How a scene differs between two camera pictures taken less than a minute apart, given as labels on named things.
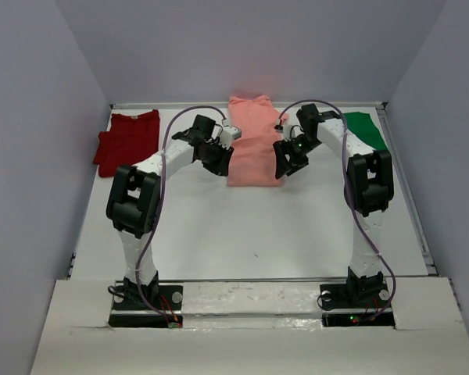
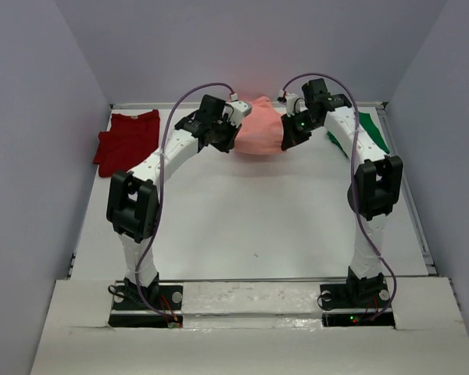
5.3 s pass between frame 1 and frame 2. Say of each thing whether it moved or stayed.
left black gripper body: moved
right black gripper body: moved
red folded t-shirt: stayed
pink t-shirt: moved
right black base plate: stayed
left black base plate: stayed
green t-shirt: stayed
